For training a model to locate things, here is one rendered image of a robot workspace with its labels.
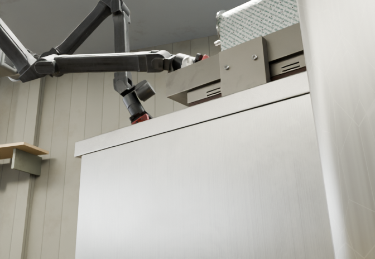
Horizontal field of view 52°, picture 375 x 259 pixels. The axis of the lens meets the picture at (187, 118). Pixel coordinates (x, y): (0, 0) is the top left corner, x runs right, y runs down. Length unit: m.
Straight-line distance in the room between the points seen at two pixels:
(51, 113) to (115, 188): 4.19
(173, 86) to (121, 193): 0.27
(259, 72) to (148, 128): 0.26
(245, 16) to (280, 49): 0.36
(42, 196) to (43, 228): 0.36
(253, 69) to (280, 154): 0.20
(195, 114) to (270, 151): 0.18
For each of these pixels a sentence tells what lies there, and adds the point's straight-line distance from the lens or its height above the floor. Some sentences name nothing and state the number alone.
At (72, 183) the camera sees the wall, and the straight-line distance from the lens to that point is 4.60.
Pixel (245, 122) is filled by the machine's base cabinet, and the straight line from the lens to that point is 0.69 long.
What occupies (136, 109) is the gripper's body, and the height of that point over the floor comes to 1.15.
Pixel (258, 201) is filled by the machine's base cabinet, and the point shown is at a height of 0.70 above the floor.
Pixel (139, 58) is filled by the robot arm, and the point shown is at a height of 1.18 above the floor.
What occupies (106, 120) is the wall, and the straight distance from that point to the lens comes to 4.59.
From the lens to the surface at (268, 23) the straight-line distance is 1.07.
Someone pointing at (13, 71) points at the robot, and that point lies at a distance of 1.82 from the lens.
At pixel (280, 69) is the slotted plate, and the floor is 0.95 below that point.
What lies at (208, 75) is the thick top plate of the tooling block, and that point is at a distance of 0.84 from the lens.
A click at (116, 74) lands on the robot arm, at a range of 1.58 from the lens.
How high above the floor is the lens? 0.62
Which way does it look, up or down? 20 degrees up
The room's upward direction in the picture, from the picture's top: 2 degrees counter-clockwise
